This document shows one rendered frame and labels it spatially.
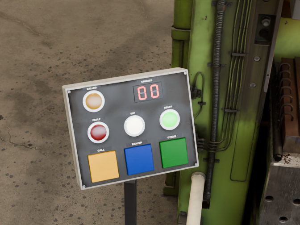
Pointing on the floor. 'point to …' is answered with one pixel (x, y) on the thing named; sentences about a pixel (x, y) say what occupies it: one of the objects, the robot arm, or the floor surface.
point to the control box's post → (130, 202)
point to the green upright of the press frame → (235, 183)
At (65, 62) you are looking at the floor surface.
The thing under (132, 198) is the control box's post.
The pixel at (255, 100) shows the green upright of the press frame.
